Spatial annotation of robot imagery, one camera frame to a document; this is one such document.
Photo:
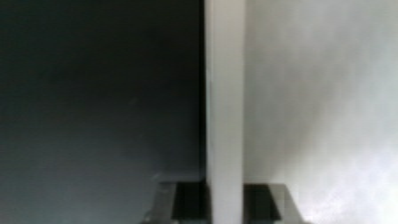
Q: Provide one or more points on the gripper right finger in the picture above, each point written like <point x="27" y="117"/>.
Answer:
<point x="268" y="205"/>

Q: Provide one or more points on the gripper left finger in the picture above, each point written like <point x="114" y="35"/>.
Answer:
<point x="179" y="204"/>

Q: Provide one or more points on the white desk top tray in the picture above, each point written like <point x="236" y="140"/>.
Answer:
<point x="302" y="108"/>

